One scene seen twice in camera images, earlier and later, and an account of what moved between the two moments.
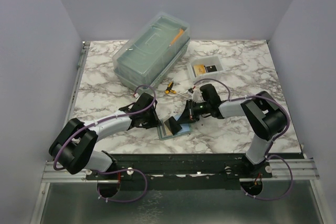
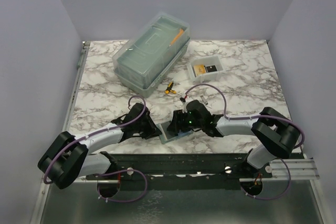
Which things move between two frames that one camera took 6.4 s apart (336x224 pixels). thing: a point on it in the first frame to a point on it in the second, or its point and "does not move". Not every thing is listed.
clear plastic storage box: (152, 51) does not move
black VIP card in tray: (210, 68) does not move
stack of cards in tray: (199, 69) does not move
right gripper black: (188, 115) to (178, 116)
